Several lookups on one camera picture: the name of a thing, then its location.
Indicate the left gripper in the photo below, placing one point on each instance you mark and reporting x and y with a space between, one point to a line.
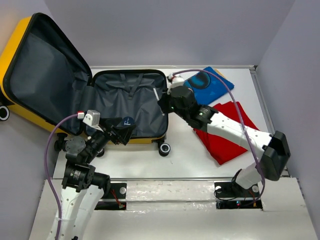
124 132

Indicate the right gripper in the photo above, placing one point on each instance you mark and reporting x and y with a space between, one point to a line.
164 101

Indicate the blue cartoon print shirt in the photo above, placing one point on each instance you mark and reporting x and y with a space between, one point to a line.
208 88

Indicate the red shirt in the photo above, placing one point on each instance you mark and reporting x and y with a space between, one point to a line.
221 149

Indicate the yellow hard-shell suitcase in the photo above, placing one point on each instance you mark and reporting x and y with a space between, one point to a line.
44 79

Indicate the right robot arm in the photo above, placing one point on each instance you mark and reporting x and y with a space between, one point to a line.
213 122

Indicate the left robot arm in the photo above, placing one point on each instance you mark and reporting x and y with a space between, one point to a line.
82 186

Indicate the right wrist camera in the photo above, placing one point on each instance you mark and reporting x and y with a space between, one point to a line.
175 80

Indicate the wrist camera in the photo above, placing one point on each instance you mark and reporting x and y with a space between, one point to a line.
92 119
175 80

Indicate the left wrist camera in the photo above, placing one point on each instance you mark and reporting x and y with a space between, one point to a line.
92 119

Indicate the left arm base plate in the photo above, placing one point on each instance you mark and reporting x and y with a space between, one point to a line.
115 199

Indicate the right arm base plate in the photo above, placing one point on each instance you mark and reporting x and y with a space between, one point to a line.
228 198

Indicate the aluminium table rail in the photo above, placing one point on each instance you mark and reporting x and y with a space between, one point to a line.
262 105

